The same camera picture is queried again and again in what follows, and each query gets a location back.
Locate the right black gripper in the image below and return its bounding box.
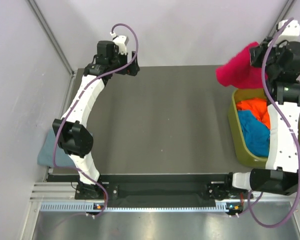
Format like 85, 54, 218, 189
249, 36, 287, 78

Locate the magenta t shirt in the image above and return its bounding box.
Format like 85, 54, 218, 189
215, 41, 263, 89

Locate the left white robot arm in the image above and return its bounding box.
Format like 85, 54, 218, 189
52, 35, 140, 199

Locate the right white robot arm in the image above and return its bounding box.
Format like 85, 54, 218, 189
223, 39, 300, 198

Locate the orange t shirt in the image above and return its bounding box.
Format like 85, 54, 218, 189
235, 97, 271, 129

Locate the olive green plastic bin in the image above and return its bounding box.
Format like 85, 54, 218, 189
228, 88, 300, 172

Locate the blue t shirt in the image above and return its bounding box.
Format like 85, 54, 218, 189
237, 110, 270, 158

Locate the folded grey-blue t shirt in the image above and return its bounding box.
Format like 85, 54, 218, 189
37, 128, 75, 168

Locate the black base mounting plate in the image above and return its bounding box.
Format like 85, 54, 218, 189
74, 173, 248, 209

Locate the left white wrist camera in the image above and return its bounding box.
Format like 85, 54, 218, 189
110, 32, 129, 56

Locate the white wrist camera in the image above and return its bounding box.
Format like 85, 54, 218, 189
110, 32, 129, 56
278, 19, 300, 42

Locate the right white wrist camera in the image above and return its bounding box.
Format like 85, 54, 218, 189
278, 19, 300, 42

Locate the left aluminium corner post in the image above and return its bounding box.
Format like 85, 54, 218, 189
24, 0, 75, 75

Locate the aluminium corner post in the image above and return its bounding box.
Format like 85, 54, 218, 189
24, 0, 75, 75
257, 0, 297, 48

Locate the right aluminium corner post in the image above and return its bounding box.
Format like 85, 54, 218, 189
257, 0, 297, 48

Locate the aluminium frame rail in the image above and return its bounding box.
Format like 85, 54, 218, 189
29, 181, 300, 201

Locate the slotted grey cable duct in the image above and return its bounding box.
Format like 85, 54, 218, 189
39, 201, 243, 213

